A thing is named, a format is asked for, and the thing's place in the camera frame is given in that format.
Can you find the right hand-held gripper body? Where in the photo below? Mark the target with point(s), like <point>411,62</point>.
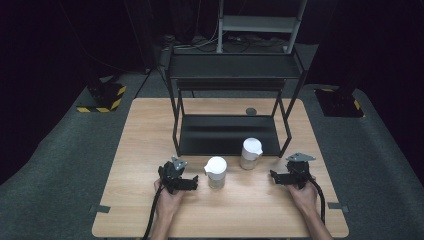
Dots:
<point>299,170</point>

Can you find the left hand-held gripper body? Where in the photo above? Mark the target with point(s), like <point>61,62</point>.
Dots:
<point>170,175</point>

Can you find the white-lidded glass jar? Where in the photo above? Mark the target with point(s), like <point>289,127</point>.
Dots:
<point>216,171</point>
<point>251,153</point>

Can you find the black metal shelf rack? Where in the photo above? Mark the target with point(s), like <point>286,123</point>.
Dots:
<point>230,133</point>

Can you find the person's left hand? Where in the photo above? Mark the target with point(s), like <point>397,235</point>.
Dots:
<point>168,200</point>

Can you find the person's right hand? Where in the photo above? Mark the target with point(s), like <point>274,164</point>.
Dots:
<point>305,198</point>

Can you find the grey tape strip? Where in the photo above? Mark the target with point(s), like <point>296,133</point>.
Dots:
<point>100,209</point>
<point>337,206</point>

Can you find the round grey table grommet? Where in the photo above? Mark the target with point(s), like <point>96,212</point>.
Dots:
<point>251,111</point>

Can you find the black yellow striped stand base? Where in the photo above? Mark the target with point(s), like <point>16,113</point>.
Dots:
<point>103,98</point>
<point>338,103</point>

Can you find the grey metal stand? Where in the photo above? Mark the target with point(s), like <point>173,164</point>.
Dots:
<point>258,24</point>

